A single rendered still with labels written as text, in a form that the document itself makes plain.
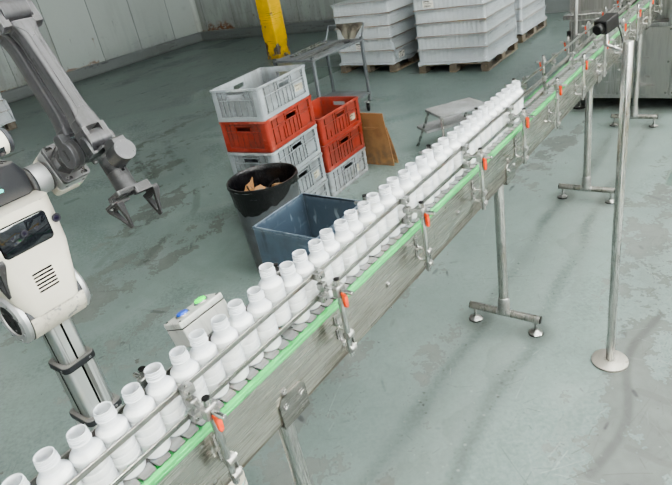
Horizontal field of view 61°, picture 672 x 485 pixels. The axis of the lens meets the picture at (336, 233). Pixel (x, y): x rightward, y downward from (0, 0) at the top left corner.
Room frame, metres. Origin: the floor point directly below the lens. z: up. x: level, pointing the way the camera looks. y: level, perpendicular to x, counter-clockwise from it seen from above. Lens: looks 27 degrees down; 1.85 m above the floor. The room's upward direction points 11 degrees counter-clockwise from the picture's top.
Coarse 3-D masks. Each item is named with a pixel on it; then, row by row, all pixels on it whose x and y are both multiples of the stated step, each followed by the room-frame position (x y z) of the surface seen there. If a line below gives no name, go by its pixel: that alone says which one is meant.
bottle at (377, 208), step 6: (372, 192) 1.57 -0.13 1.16; (366, 198) 1.56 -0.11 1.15; (372, 198) 1.54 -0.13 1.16; (378, 198) 1.54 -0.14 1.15; (372, 204) 1.54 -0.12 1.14; (378, 204) 1.54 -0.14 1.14; (372, 210) 1.53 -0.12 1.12; (378, 210) 1.53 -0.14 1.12; (384, 210) 1.54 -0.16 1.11; (378, 216) 1.52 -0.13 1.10; (378, 222) 1.52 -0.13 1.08; (384, 222) 1.53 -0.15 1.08; (378, 228) 1.52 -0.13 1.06; (384, 228) 1.53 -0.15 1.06; (384, 234) 1.53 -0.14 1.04; (384, 240) 1.53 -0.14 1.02
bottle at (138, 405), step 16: (128, 384) 0.89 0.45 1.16; (128, 400) 0.86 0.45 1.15; (144, 400) 0.87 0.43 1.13; (128, 416) 0.85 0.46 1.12; (144, 416) 0.85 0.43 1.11; (160, 416) 0.88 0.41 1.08; (144, 432) 0.84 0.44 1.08; (160, 432) 0.86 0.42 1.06; (144, 448) 0.84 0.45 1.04; (160, 448) 0.85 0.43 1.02
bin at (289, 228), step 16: (288, 208) 2.11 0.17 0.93; (304, 208) 2.19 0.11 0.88; (320, 208) 2.14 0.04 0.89; (336, 208) 2.08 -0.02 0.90; (352, 208) 2.03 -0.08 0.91; (256, 224) 1.97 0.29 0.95; (272, 224) 2.03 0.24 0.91; (288, 224) 2.10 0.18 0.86; (304, 224) 2.17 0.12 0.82; (320, 224) 2.15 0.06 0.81; (256, 240) 1.96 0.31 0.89; (272, 240) 1.90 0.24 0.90; (288, 240) 1.85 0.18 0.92; (304, 240) 1.80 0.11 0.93; (272, 256) 1.92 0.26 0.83; (288, 256) 1.86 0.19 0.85
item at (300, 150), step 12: (312, 132) 4.11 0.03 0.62; (288, 144) 3.82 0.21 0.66; (300, 144) 4.25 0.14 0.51; (312, 144) 4.08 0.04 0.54; (240, 156) 3.83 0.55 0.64; (252, 156) 3.77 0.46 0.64; (264, 156) 3.71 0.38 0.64; (276, 156) 3.70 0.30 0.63; (288, 156) 3.82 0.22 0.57; (300, 156) 3.93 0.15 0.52; (312, 156) 4.05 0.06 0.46; (240, 168) 3.84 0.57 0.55
